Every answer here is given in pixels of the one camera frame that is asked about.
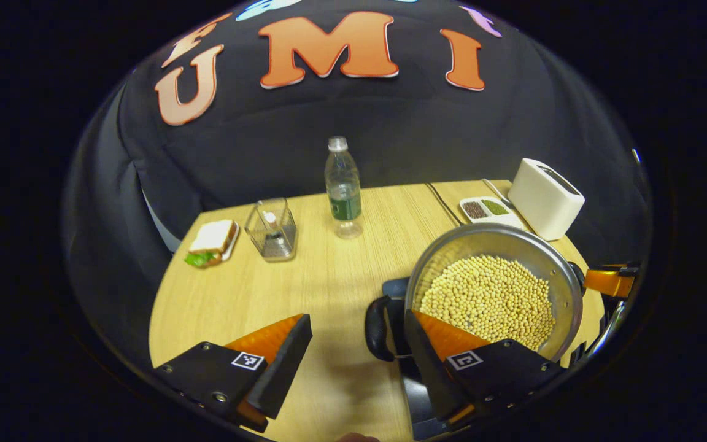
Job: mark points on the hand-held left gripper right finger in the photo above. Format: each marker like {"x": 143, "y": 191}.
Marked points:
{"x": 430, "y": 380}

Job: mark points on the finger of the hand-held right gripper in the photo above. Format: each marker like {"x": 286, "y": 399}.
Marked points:
{"x": 611, "y": 283}

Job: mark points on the white seasoning tray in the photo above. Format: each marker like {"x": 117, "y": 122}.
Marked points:
{"x": 485, "y": 216}

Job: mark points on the white toaster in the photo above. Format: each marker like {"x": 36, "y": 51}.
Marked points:
{"x": 537, "y": 199}

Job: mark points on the stainless steel pot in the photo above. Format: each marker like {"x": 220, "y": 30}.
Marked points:
{"x": 488, "y": 236}

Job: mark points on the striped stick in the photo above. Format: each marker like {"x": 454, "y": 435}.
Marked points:
{"x": 269, "y": 217}

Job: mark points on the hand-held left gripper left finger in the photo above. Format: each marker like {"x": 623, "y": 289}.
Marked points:
{"x": 289, "y": 365}

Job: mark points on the pile of soybeans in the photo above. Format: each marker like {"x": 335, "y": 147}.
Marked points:
{"x": 488, "y": 294}

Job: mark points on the black induction cooktop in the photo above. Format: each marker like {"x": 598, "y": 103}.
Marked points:
{"x": 395, "y": 288}

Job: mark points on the sandwich with lettuce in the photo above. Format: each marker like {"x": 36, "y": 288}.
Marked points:
{"x": 212, "y": 236}

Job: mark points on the clear plastic water bottle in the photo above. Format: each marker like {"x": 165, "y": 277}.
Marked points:
{"x": 344, "y": 196}

